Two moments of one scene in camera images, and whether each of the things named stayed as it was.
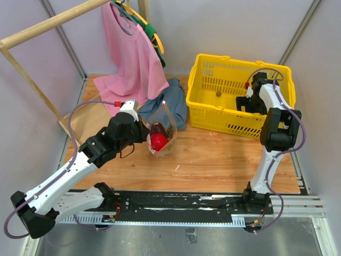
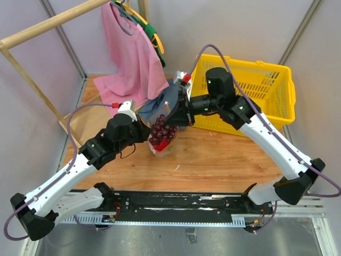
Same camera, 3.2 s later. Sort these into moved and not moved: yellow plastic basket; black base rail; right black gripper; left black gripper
Moved: right black gripper
Not moved: black base rail; yellow plastic basket; left black gripper
